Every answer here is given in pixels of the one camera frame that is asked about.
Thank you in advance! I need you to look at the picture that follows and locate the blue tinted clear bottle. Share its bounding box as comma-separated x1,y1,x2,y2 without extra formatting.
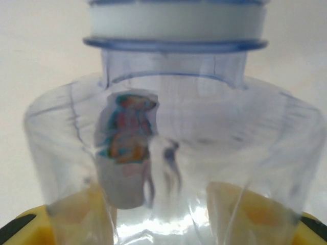
22,0,327,245

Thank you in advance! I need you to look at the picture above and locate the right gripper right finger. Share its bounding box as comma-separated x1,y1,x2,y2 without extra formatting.
292,211,327,245

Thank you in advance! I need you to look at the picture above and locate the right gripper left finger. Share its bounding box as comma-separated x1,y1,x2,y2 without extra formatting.
0,205,56,245

